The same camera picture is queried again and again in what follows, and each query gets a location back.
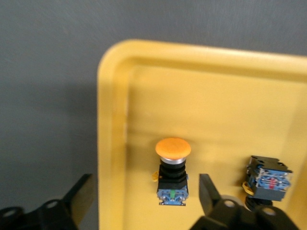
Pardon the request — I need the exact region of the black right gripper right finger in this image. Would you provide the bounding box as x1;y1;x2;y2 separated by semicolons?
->
190;173;299;230

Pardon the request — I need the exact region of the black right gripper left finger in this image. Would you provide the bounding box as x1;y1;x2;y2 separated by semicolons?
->
0;173;94;230

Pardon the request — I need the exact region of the orange mushroom push button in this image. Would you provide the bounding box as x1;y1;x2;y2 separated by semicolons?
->
151;137;193;207

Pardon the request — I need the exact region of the yellow plastic tray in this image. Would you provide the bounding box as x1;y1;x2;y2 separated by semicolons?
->
97;39;307;230

